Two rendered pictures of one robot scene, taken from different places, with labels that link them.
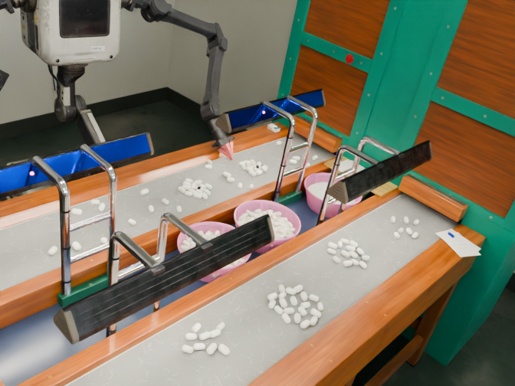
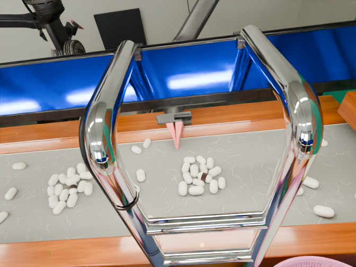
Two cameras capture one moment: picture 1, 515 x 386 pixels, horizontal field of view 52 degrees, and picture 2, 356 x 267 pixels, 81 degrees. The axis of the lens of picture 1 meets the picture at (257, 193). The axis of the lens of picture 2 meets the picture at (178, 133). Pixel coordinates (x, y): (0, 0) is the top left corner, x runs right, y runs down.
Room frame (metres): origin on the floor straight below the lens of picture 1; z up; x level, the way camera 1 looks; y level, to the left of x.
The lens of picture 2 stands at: (1.92, -0.21, 1.21)
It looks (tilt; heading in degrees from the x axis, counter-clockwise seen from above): 43 degrees down; 57
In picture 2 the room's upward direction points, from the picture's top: 9 degrees counter-clockwise
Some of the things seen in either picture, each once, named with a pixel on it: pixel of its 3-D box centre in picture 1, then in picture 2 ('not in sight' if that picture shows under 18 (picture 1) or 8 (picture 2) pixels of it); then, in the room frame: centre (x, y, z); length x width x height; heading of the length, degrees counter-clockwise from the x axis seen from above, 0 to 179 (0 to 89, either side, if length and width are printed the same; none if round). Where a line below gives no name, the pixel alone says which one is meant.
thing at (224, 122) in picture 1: (276, 107); (193, 67); (2.09, 0.00, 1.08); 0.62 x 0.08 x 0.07; 142
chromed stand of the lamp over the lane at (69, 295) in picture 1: (75, 224); not in sight; (1.27, 0.53, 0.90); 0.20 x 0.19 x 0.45; 142
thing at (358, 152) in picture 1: (355, 197); not in sight; (1.79, -0.38, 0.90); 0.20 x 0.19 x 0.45; 142
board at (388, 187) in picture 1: (360, 175); not in sight; (2.23, -0.46, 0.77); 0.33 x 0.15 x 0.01; 52
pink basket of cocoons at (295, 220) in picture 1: (265, 228); not in sight; (1.71, -0.06, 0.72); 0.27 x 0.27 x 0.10
